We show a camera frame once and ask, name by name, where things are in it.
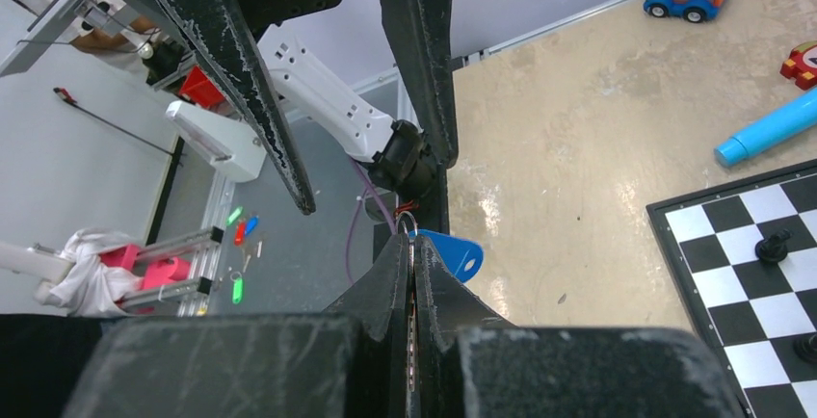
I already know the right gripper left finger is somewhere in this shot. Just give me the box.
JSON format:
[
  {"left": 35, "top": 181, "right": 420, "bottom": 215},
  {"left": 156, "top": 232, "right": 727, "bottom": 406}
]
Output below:
[{"left": 65, "top": 235, "right": 409, "bottom": 417}]

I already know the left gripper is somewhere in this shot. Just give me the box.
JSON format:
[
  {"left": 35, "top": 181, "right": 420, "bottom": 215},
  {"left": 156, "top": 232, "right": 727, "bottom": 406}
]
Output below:
[{"left": 156, "top": 0, "right": 459, "bottom": 215}]

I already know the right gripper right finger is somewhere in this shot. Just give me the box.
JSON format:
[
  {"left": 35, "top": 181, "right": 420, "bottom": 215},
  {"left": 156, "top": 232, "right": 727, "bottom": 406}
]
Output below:
[{"left": 413, "top": 236, "right": 743, "bottom": 417}]

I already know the blue key tag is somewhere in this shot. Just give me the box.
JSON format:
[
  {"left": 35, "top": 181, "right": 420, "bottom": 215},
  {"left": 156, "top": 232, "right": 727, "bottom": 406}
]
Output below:
[{"left": 409, "top": 229, "right": 485, "bottom": 283}]

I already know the silver keyring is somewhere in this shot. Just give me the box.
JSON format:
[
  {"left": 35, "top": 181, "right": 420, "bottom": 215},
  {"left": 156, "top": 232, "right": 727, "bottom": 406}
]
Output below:
[{"left": 395, "top": 210, "right": 418, "bottom": 240}]

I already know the black white chessboard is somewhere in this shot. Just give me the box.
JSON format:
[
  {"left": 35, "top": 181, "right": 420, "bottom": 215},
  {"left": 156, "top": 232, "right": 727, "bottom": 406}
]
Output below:
[{"left": 646, "top": 161, "right": 816, "bottom": 417}]

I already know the black chess piece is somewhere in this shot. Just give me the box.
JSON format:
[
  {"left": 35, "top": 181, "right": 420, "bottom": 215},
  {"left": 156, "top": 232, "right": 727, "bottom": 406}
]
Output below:
[
  {"left": 793, "top": 332, "right": 817, "bottom": 365},
  {"left": 754, "top": 229, "right": 792, "bottom": 264}
]

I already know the blue toy microphone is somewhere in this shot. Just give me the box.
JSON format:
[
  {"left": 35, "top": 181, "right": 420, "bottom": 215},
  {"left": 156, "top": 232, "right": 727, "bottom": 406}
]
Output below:
[{"left": 714, "top": 90, "right": 816, "bottom": 168}]

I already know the red owl toy block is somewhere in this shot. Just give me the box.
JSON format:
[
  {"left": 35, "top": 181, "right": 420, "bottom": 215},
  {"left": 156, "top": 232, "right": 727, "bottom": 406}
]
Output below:
[{"left": 779, "top": 40, "right": 816, "bottom": 91}]

